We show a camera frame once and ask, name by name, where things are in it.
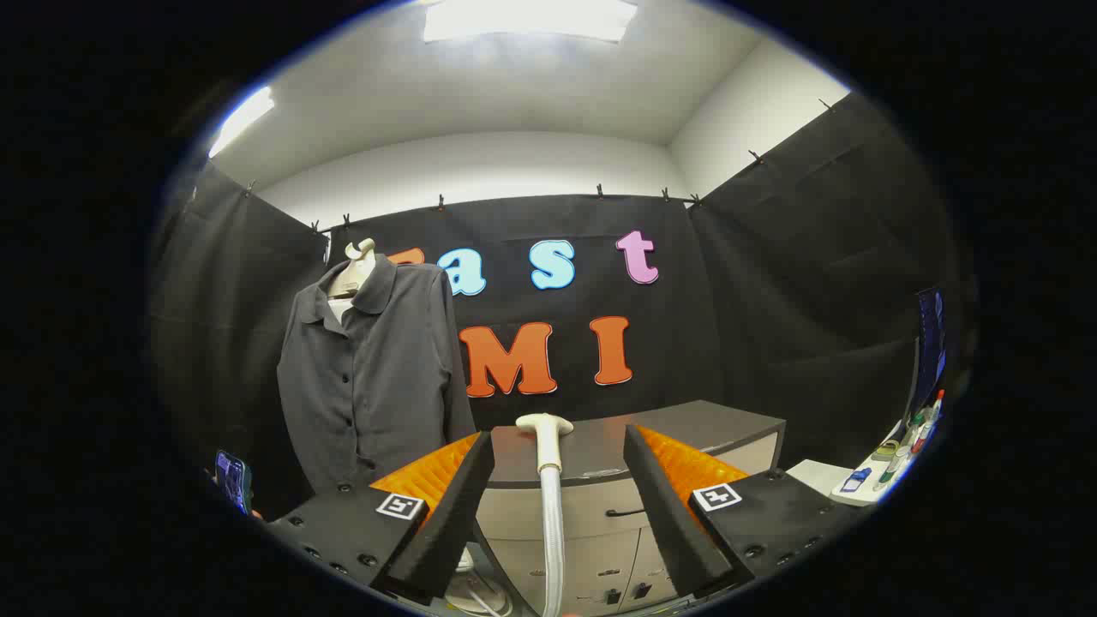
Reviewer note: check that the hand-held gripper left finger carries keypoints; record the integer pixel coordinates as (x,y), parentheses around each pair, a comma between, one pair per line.
(450,531)

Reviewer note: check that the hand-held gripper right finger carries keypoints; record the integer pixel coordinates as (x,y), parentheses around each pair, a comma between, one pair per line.
(677,531)

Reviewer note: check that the white garment steamer base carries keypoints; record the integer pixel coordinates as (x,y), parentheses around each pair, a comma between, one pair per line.
(470,593)

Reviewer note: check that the white garment steamer head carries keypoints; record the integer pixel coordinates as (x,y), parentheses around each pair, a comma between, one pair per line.
(548,446)

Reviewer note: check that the dark gray button shirt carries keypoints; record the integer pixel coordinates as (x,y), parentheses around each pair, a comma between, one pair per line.
(386,377)

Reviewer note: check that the cream clothes hanger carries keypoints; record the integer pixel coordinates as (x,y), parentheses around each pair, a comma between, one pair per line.
(356,272)

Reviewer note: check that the beige cabinet with gray top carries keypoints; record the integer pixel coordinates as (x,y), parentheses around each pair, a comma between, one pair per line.
(600,531)

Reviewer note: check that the white side table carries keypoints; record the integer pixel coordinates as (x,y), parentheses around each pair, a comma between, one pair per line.
(814,476)

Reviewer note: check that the small blue white bottle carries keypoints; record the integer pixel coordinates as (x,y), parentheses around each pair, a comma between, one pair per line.
(857,480)

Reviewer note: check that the green capped marker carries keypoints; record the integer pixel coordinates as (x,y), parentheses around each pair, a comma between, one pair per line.
(891,473)

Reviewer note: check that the dark smartphone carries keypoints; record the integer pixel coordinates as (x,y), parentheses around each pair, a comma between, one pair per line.
(231,480)

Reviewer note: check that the black backdrop cloth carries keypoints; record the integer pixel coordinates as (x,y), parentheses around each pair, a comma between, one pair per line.
(771,300)

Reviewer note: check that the red capped bottle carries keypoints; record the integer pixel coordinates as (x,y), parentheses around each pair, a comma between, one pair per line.
(930,420)

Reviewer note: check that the dark monitor screen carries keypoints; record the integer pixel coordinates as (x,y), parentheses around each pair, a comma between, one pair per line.
(930,343)

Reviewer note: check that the narrow ceiling light panel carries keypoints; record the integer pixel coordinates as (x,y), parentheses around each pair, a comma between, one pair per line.
(244,116)

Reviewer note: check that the wide ceiling light panel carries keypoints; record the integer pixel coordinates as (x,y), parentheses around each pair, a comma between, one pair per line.
(531,19)

